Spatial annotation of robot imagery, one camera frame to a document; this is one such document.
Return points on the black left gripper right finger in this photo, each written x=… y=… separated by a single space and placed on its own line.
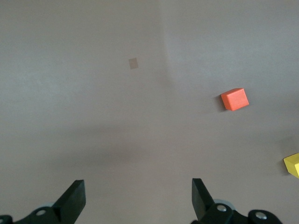
x=203 y=205

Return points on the small brown tape patch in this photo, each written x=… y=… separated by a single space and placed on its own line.
x=133 y=63

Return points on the orange wooden block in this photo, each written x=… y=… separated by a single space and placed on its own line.
x=236 y=100

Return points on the yellow wooden block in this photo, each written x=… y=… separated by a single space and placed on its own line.
x=293 y=165

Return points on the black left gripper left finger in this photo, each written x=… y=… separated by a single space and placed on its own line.
x=70 y=205

